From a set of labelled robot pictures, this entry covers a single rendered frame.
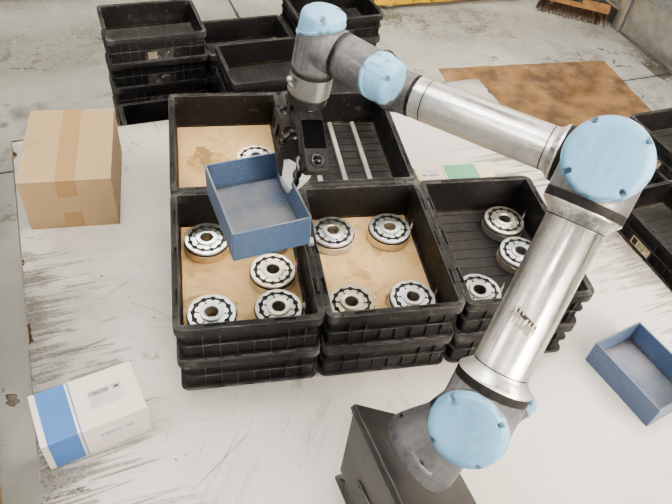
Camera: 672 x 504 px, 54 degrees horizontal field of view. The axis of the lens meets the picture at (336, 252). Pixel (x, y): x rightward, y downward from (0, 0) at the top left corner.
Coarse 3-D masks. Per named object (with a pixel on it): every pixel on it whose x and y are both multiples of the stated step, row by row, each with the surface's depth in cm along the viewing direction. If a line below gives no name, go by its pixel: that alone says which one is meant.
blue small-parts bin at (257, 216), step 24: (216, 168) 128; (240, 168) 130; (264, 168) 133; (216, 192) 122; (240, 192) 132; (264, 192) 132; (216, 216) 127; (240, 216) 127; (264, 216) 128; (288, 216) 128; (240, 240) 116; (264, 240) 119; (288, 240) 121
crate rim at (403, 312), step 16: (304, 192) 155; (416, 192) 159; (432, 224) 152; (320, 272) 138; (448, 272) 142; (320, 288) 135; (432, 304) 135; (448, 304) 136; (464, 304) 136; (336, 320) 131; (352, 320) 132; (368, 320) 133; (384, 320) 134
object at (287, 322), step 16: (176, 192) 151; (192, 192) 151; (176, 208) 147; (176, 224) 144; (176, 240) 141; (176, 256) 138; (176, 272) 135; (176, 288) 132; (176, 304) 131; (320, 304) 132; (176, 320) 126; (240, 320) 128; (256, 320) 128; (272, 320) 129; (288, 320) 129; (304, 320) 129; (320, 320) 131; (176, 336) 126; (192, 336) 127
